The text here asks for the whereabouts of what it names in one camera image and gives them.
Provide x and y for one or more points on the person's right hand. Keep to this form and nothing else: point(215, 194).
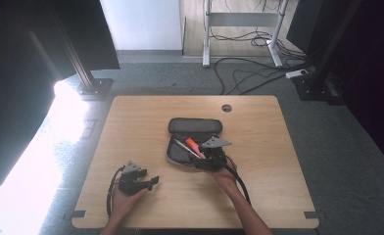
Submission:
point(226, 179)

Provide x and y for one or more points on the black fabric pencil case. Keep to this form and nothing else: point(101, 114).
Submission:
point(186, 125)

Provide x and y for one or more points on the white power strip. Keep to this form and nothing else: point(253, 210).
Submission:
point(296, 73)

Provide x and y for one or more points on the orange highlighter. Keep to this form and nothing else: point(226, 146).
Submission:
point(193, 146)

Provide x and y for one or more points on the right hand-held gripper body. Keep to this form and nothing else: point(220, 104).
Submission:
point(216, 156)

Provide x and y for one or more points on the dark curtain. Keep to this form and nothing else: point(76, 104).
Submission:
point(13, 65)
point(376, 71)

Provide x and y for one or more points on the silver pen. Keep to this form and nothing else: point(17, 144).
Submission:
point(185, 147)

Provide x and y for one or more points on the white desk frame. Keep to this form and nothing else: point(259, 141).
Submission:
point(242, 19)

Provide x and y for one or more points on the black metal stand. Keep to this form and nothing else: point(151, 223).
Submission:
point(82, 65)
point(320, 71)

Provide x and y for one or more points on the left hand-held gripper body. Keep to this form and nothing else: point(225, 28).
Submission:
point(129, 181)

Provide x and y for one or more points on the person's left hand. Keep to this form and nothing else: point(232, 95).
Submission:
point(123, 204)

